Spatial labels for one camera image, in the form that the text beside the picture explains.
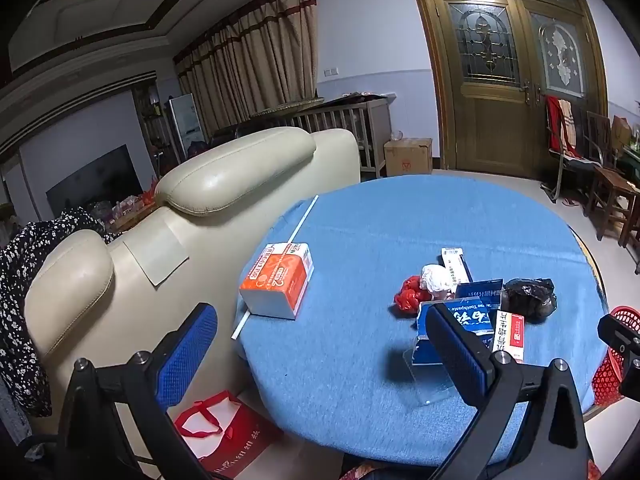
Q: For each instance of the metal chair with red cloth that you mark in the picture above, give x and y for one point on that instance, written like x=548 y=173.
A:
x=570 y=141

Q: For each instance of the black television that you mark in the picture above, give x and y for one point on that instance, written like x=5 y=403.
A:
x=110 y=178

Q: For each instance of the black white floral garment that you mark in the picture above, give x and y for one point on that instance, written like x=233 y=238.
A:
x=21 y=260

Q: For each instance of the dark wooden stool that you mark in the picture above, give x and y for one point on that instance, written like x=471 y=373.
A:
x=610 y=204

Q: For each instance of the black plastic bag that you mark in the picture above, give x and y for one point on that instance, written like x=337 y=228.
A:
x=532 y=298

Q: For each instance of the clear plastic packaging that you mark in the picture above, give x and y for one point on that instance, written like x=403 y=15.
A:
x=431 y=382

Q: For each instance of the cream leather sofa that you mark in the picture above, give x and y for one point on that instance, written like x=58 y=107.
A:
x=103 y=302

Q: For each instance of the beige curtain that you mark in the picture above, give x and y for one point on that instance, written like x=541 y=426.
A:
x=263 y=55

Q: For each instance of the red paper shopping bag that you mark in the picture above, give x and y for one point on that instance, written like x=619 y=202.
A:
x=225 y=434

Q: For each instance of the white tissue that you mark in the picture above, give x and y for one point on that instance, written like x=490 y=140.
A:
x=435 y=278

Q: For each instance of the red plastic bag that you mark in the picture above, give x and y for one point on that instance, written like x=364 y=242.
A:
x=410 y=296

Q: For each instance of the white plastic rod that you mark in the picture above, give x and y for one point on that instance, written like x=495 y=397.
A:
x=285 y=254

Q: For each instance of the white medicine box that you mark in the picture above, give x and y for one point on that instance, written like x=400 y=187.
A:
x=453 y=260

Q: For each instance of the brown cardboard box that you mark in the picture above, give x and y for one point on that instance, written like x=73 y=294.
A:
x=408 y=156

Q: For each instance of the wooden crib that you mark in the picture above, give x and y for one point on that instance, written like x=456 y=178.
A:
x=365 y=115

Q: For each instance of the blue toothpaste box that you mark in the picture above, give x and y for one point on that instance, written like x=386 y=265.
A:
x=472 y=307

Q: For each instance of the red mesh basket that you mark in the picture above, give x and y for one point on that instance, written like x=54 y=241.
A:
x=604 y=383

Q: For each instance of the red white small box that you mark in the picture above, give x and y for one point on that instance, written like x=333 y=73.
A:
x=509 y=335

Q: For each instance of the wooden double door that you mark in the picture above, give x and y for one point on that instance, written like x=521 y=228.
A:
x=494 y=63

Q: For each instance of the orange white box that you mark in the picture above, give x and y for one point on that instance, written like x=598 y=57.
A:
x=278 y=279

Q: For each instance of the blue tablecloth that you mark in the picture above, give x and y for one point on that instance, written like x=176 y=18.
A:
x=341 y=374

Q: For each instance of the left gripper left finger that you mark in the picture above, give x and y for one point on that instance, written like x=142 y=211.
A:
x=92 y=440

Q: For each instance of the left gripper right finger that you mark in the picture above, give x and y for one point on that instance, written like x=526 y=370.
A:
x=528 y=421

